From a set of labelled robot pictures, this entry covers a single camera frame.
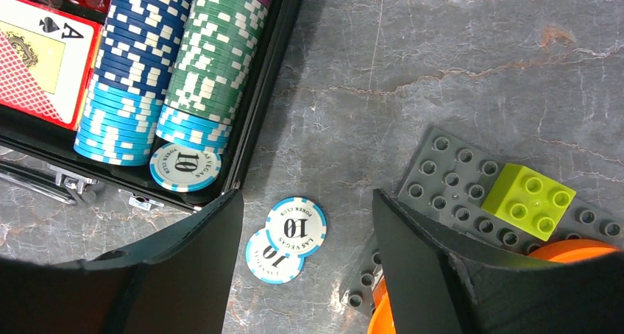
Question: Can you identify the orange curved track piece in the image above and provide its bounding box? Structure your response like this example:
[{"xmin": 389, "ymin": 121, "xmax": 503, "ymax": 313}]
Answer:
[{"xmin": 367, "ymin": 239, "xmax": 620, "ymax": 334}]

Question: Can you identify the grey lego plate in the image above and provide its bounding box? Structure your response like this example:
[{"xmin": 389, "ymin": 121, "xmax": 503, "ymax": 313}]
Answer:
[{"xmin": 344, "ymin": 127, "xmax": 623, "ymax": 316}]

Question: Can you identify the red playing card deck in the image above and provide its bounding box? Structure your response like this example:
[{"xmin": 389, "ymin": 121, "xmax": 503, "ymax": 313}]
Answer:
[{"xmin": 1, "ymin": 0, "xmax": 102, "ymax": 130}]

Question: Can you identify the green purple chip row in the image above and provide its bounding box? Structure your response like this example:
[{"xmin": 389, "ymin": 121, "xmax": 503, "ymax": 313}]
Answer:
[{"xmin": 149, "ymin": 0, "xmax": 272, "ymax": 192}]

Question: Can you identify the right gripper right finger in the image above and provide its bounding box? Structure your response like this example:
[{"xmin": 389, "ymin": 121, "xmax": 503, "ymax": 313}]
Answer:
[{"xmin": 372, "ymin": 189, "xmax": 623, "ymax": 333}]

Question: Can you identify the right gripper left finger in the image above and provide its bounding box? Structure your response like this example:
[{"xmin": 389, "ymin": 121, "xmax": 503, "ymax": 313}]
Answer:
[{"xmin": 1, "ymin": 190, "xmax": 244, "ymax": 333}]

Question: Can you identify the black poker case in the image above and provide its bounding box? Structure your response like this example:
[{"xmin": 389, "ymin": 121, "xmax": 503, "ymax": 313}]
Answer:
[{"xmin": 1, "ymin": 0, "xmax": 302, "ymax": 211}]

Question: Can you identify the blue chip row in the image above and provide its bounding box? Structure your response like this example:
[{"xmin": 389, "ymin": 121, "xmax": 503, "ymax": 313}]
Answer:
[{"xmin": 74, "ymin": 0, "xmax": 192, "ymax": 166}]

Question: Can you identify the lime lego brick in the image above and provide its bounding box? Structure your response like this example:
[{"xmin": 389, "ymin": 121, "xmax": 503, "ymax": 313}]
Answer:
[{"xmin": 482, "ymin": 163, "xmax": 576, "ymax": 241}]

